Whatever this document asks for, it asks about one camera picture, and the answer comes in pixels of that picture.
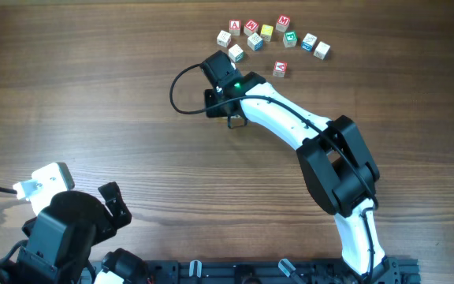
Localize red A wooden block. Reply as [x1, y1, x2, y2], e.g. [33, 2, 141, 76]
[273, 61, 288, 77]

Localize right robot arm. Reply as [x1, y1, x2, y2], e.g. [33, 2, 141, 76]
[199, 51, 385, 280]

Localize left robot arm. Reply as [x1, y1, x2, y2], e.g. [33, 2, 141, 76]
[0, 182, 153, 283]

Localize plain wooden block red side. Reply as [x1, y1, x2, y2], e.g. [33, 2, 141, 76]
[217, 30, 232, 47]

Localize blue H wooden block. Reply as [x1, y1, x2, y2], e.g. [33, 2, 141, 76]
[247, 33, 263, 51]

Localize red A block far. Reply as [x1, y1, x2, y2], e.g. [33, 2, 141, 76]
[229, 19, 241, 36]

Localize red W wooden block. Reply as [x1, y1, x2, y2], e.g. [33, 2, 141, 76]
[244, 19, 259, 36]

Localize yellow wooden block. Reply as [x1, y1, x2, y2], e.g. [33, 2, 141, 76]
[260, 24, 274, 42]

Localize green top wooden block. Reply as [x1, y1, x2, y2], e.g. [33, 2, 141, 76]
[283, 31, 298, 48]

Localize red M wooden block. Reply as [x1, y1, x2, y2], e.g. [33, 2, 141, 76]
[276, 14, 291, 32]

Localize blue P wooden block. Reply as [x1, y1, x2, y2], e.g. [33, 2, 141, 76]
[301, 33, 318, 52]

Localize blue L wooden block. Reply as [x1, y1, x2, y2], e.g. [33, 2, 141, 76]
[314, 41, 330, 60]

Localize right camera cable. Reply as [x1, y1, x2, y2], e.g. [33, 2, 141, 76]
[169, 63, 380, 283]

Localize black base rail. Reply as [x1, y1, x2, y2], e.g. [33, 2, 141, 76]
[145, 257, 422, 284]

